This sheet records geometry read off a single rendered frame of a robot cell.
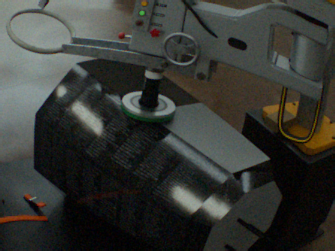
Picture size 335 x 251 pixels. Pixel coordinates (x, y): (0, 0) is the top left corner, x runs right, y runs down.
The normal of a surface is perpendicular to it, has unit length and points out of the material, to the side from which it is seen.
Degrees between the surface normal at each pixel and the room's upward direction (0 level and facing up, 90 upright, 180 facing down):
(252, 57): 90
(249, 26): 90
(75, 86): 45
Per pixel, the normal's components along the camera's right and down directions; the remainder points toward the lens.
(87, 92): -0.42, -0.50
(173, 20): -0.29, 0.39
